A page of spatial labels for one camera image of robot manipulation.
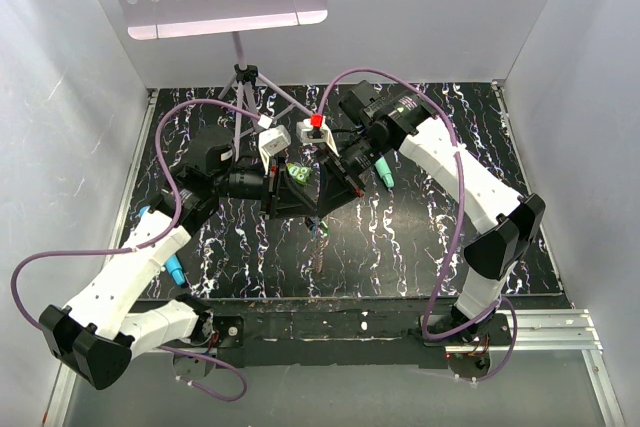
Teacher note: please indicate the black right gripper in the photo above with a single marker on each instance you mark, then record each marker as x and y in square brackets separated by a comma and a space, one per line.
[333, 191]

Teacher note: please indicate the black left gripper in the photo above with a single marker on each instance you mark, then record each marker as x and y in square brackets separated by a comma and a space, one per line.
[282, 198]

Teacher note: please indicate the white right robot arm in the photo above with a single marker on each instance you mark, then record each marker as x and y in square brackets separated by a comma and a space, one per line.
[507, 222]

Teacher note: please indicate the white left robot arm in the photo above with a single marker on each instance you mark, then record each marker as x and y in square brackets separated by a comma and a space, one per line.
[95, 334]

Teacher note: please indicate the green owl toy block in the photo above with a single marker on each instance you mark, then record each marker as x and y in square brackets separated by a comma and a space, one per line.
[300, 173]

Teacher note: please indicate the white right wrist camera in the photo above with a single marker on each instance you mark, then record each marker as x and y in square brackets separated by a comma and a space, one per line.
[314, 130]

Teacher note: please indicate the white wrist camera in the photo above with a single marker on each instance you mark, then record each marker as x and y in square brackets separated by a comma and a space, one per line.
[314, 130]
[271, 142]

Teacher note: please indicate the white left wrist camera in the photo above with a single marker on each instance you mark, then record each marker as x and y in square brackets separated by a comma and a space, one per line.
[271, 142]

